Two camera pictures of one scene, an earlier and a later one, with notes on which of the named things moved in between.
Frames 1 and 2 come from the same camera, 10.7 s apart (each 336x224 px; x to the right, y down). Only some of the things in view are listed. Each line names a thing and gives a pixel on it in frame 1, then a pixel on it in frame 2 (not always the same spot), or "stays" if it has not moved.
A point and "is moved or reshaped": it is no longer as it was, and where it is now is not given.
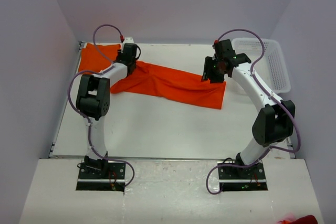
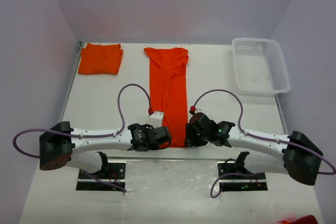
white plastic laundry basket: (271, 66) stays
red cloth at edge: (305, 219) stays
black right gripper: (209, 62) -> (190, 140)
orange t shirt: (149, 79) is moved or reshaped
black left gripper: (119, 53) -> (155, 147)
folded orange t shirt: (91, 59) stays
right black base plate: (249, 178) stays
